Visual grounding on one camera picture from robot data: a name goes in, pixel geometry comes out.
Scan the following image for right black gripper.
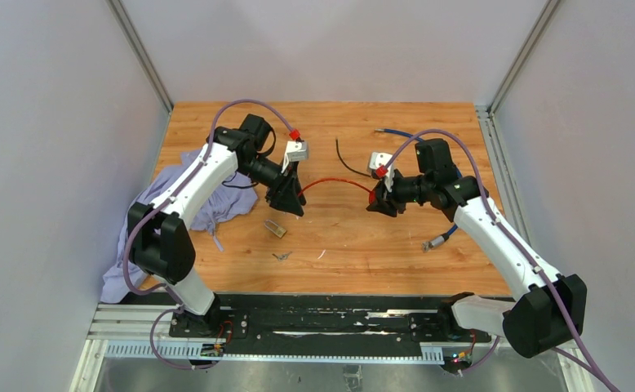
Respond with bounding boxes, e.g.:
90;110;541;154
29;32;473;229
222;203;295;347
366;169;433;217

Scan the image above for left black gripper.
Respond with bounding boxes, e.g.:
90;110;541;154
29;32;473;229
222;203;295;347
239;156;306;216

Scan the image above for red cable lock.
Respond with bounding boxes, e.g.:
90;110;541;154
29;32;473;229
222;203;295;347
299;177;371;205

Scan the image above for brass padlock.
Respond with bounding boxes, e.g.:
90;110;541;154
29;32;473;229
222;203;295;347
264;220;287;238

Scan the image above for brass padlock keys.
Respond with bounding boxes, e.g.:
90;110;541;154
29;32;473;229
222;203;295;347
272;252;292;262

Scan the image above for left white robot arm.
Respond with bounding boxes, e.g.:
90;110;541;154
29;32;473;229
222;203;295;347
123;114;309;337

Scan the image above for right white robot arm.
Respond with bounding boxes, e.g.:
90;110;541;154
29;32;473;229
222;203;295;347
367;139;587;359

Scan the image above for lavender cloth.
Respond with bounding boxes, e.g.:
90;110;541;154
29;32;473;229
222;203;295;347
100;149;259;305

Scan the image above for black cable lock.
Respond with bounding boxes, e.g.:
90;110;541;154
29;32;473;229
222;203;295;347
335;138;372;179

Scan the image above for blue cable lock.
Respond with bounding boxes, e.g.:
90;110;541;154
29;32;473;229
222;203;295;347
375;128;458;252

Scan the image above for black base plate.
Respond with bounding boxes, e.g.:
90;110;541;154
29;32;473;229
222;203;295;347
169;293;493;359

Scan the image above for aluminium frame rails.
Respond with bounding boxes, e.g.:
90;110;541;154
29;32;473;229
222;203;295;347
70;305;594;391

